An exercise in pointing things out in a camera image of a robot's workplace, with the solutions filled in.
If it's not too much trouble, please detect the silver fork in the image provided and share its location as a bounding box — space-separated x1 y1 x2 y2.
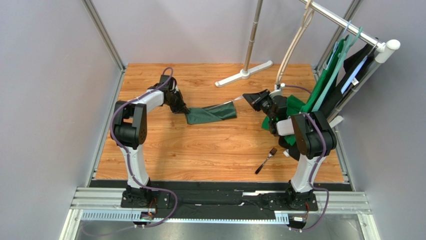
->
254 147 278 175

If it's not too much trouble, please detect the dark green cloth napkin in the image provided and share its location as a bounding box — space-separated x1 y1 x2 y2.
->
185 101 237 125

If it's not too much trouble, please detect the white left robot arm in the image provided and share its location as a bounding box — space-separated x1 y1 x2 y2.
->
110 74 190 205

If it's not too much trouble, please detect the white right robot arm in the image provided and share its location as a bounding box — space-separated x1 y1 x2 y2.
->
242 89 337 204

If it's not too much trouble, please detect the bright green t-shirt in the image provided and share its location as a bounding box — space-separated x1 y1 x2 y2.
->
261 39 347 147

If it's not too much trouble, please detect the blue clothes hanger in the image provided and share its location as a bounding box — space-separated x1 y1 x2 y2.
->
323 20 351 70

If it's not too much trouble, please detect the metal rack upright pole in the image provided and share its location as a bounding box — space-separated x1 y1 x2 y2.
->
243 0 263 71

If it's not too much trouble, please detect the black garment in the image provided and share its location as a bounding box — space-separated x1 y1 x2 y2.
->
279 44 375 161

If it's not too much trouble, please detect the teal clothes hanger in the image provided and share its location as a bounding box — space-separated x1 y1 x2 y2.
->
311 26 363 112

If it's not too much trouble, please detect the beige clothes hanger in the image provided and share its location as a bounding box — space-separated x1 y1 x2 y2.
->
275 0 315 86

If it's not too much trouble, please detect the metal clothes rack rail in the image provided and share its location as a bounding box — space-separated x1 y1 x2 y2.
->
300 0 401 64

